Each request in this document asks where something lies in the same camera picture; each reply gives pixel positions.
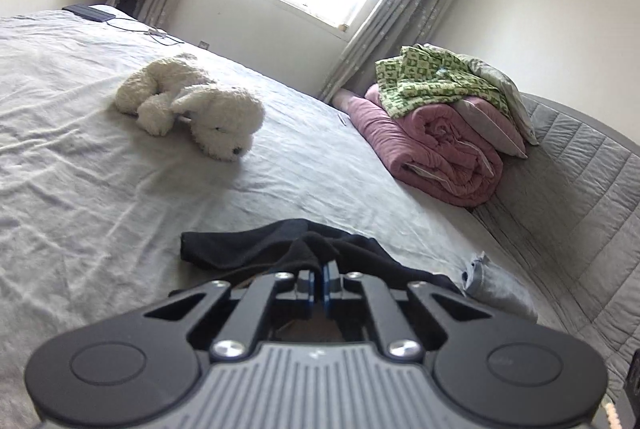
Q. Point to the grey folded quilt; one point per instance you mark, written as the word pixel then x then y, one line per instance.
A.
pixel 505 81

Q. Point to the white plush dog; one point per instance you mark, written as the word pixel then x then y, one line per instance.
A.
pixel 220 119

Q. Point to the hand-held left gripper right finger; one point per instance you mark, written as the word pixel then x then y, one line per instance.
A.
pixel 327 289

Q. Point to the green patterned blanket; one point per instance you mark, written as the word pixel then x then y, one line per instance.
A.
pixel 425 79

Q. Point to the bed with grey sheet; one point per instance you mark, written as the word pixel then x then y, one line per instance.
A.
pixel 100 184

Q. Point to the black garment with beige lining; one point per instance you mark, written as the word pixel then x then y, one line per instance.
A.
pixel 250 249

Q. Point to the pink folded quilt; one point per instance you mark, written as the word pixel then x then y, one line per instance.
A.
pixel 440 149

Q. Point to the pale pillow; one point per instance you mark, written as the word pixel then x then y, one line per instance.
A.
pixel 490 129

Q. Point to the grey knit sweater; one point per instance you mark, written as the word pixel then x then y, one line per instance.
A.
pixel 500 294

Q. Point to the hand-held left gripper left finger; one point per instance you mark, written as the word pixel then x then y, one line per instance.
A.
pixel 311 293

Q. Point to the grey quilted headboard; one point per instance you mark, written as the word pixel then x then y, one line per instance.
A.
pixel 575 169

